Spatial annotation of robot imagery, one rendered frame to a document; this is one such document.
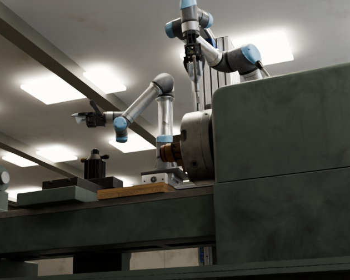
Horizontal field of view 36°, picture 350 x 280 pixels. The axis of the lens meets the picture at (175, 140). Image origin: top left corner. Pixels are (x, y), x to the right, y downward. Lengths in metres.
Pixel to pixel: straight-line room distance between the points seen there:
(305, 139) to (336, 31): 4.34
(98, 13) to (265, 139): 3.83
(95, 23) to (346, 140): 4.16
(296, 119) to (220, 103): 0.31
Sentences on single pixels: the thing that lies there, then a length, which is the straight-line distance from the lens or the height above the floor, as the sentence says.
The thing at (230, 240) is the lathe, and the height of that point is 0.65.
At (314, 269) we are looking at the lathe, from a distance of 1.77.
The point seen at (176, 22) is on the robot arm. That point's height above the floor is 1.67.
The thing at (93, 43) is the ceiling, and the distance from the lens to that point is 6.11.
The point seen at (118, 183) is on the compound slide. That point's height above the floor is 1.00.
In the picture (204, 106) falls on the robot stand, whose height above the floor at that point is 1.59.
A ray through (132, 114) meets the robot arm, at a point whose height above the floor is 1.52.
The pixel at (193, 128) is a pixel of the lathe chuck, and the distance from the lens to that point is 2.15.
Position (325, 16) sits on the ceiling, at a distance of 5.90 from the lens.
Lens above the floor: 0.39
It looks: 19 degrees up
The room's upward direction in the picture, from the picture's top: 2 degrees counter-clockwise
